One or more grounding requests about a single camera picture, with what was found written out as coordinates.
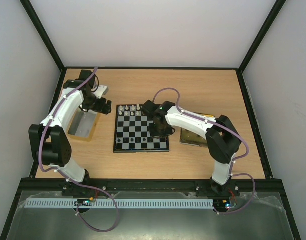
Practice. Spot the black aluminium frame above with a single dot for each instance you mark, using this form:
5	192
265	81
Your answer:
149	73

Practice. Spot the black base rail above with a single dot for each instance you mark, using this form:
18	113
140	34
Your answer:
202	188

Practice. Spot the black silver chess board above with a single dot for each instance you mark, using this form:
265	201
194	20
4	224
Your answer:
133	124

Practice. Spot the gold tin with black pieces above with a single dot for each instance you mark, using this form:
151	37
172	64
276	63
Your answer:
194	138

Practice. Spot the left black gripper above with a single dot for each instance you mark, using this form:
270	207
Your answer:
100	108

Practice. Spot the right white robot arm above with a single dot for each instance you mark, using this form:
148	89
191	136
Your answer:
223	140

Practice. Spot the white slotted cable duct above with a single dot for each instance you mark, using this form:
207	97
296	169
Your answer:
57	203

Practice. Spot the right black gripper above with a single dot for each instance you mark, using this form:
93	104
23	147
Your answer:
159	131

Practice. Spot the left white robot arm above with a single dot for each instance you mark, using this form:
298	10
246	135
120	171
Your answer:
49	143

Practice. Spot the silver gold tin lid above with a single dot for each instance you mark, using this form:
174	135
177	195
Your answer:
83	125

